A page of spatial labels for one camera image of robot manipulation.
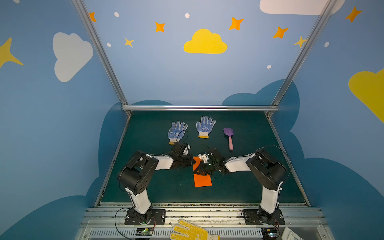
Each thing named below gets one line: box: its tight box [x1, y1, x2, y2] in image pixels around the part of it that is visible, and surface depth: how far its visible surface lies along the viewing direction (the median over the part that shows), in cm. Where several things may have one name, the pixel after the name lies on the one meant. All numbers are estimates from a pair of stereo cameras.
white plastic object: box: [281, 227, 304, 240], surface depth 70 cm
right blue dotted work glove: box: [196, 115, 217, 139], surface depth 117 cm
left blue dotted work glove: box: [168, 120, 189, 145], surface depth 113 cm
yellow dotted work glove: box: [169, 218, 220, 240], surface depth 71 cm
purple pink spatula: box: [223, 128, 234, 151], surface depth 109 cm
